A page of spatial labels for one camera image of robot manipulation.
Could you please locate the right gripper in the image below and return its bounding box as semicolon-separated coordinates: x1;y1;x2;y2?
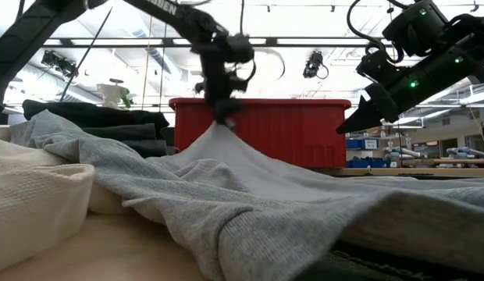
335;36;484;135

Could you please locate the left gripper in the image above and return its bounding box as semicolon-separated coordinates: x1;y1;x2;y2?
190;36;250;128

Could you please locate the red plastic laundry bin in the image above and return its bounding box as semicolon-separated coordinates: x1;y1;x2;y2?
169;97;352;169

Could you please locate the light grey small cloth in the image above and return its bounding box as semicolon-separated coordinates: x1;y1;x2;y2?
9;108;484;281

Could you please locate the dark grey garment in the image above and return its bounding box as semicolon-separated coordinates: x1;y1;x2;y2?
80;123;169;159

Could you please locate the black garment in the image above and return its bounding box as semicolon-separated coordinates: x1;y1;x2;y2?
22;99;171;137

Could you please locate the blue bin with white label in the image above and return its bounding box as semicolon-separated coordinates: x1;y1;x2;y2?
346;138;379;151

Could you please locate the blue storage box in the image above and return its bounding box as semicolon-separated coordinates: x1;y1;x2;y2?
346;158;392;169

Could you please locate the light wooden desk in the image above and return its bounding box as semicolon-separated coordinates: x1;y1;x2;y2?
315;166;484;180

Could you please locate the blue plaid shirt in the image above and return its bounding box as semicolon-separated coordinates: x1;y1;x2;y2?
237;0;286;83

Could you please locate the white spray bottle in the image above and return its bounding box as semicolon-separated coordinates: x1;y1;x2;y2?
96;77;133;110

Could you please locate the cream canvas tote bag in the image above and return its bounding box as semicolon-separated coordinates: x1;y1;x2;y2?
0;126;129;274

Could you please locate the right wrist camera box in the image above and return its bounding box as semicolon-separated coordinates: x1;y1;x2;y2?
355;48;400;85

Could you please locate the black hanging camera with cable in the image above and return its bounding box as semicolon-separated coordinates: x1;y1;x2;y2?
302;49;329;80

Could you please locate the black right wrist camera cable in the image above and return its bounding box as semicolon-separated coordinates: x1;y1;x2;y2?
346;0;405;66

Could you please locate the thin hanging cord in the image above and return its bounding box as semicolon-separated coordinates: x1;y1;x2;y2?
141;15;154;101

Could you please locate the long black cable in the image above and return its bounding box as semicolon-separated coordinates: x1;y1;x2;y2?
60;6;113;103

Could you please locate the black ceiling camera rig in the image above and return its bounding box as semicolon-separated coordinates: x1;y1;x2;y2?
40;49;80;79

